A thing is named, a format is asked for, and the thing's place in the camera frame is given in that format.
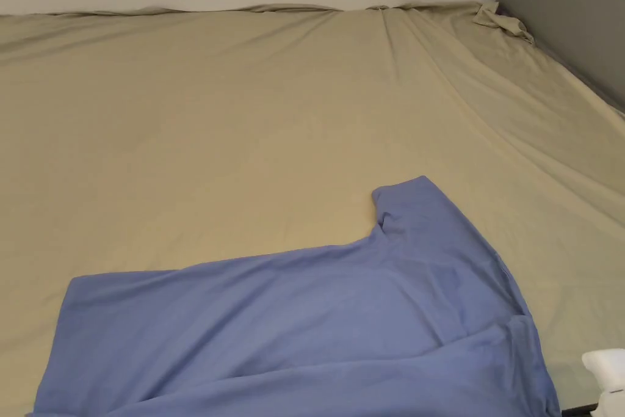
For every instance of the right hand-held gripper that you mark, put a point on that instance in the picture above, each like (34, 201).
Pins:
(608, 374)

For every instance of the blue shirt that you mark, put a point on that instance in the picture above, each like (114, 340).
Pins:
(302, 324)

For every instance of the bed with beige sheet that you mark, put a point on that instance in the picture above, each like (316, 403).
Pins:
(234, 119)

